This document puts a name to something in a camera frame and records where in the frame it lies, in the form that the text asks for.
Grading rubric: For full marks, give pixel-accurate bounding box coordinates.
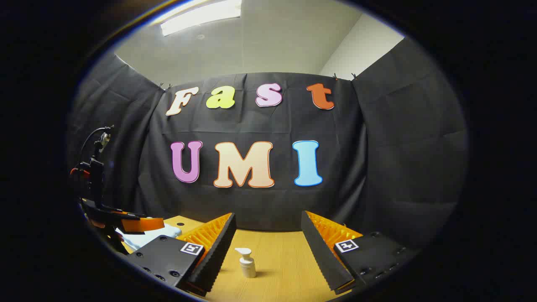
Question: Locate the white pump bottle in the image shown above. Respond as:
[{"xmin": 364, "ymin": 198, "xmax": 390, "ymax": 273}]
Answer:
[{"xmin": 235, "ymin": 247, "xmax": 256, "ymax": 279}]

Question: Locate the ceiling light panel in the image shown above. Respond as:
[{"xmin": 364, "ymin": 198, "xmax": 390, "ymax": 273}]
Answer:
[{"xmin": 160, "ymin": 0, "xmax": 242, "ymax": 36}]

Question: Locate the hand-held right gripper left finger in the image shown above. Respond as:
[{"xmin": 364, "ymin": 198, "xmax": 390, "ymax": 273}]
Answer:
[{"xmin": 126, "ymin": 212, "xmax": 237, "ymax": 297}]

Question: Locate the black backdrop cloth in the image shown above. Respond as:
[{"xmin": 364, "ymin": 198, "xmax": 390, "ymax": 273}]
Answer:
[{"xmin": 67, "ymin": 38, "xmax": 468, "ymax": 252}]

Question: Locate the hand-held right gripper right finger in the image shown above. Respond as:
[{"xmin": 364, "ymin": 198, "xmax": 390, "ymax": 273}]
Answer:
[{"xmin": 301, "ymin": 211, "xmax": 420, "ymax": 294}]

